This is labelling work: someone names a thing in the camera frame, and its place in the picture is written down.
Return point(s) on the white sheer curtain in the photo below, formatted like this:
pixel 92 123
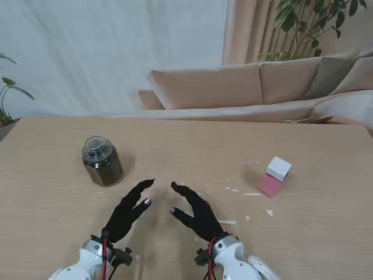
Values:
pixel 102 52

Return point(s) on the tall leafy green plant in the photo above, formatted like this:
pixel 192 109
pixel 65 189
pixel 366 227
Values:
pixel 291 20

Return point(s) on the glass jar of coffee beans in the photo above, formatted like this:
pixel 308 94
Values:
pixel 106 172

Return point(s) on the white sofa cushion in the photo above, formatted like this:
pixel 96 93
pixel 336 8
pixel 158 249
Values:
pixel 346 108

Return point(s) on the white plastic spoon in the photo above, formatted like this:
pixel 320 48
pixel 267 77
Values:
pixel 228 222

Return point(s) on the brown cardboard piece on sofa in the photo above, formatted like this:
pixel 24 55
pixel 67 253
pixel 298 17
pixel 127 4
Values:
pixel 311 119

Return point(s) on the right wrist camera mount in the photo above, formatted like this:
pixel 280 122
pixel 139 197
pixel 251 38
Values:
pixel 202 258

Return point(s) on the beige sofa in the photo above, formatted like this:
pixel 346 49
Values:
pixel 209 90

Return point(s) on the gray sofa cushion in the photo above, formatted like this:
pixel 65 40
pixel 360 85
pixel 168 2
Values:
pixel 326 76

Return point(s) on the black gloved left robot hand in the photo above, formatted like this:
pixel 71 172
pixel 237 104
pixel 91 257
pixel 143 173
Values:
pixel 125 213

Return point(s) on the gray planter box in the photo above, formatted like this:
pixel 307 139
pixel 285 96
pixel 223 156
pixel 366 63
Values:
pixel 7 129

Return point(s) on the pink square coffee jar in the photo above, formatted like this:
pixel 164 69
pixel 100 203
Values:
pixel 271 185

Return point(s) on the white square jar cap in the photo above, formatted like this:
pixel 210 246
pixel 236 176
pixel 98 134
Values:
pixel 278 167

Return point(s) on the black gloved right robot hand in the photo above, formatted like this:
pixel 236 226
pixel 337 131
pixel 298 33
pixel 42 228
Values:
pixel 204 218

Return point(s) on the beige pleated curtain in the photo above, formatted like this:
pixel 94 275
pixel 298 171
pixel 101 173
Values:
pixel 250 32

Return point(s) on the broad leaf green plant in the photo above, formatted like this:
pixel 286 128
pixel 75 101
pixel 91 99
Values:
pixel 8 83

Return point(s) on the clear glass jar lid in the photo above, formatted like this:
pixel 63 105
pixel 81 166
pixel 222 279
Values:
pixel 97 146

